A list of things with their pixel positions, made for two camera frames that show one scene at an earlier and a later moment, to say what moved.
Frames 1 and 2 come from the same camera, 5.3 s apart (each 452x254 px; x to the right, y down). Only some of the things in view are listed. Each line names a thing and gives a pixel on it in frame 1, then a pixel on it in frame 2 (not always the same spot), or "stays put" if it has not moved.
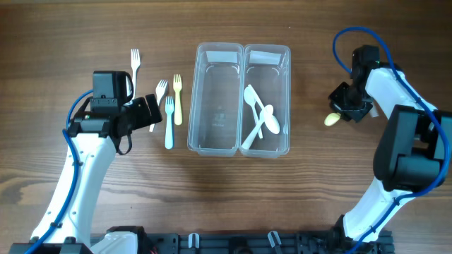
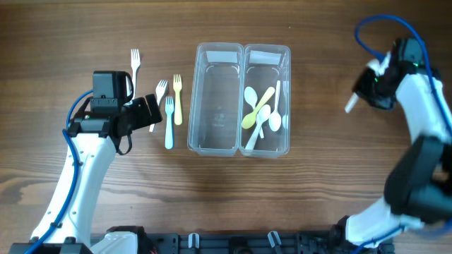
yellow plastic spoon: (331, 118) -> (249, 120)
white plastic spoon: (249, 97) stays put
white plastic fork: (135, 56) stays put
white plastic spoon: (270, 119) -> (275, 120)
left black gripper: (144, 117) stays put
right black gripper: (335, 103) -> (359, 88)
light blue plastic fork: (169, 133) stays put
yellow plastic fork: (177, 85) stays put
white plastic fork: (161, 91) stays put
